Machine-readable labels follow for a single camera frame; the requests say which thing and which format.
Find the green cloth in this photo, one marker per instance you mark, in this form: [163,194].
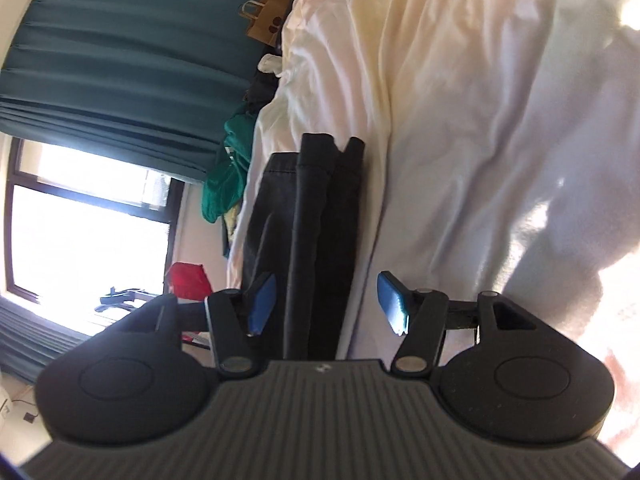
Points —
[227,170]

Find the teal curtain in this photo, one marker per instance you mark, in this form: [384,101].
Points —
[125,55]

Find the red bag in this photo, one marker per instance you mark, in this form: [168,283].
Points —
[187,281]

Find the brown paper bag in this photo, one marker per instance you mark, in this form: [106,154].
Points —
[263,21]

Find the black pants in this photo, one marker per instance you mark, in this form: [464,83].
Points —
[310,240]

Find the window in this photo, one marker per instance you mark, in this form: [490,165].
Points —
[85,230]

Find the dark clothes pile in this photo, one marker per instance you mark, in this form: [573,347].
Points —
[260,85]

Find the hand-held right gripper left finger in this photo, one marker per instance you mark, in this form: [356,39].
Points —
[262,304]

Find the white bed sheet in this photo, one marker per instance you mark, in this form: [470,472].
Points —
[450,150]

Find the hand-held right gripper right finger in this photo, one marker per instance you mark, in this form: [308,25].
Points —
[393,306]

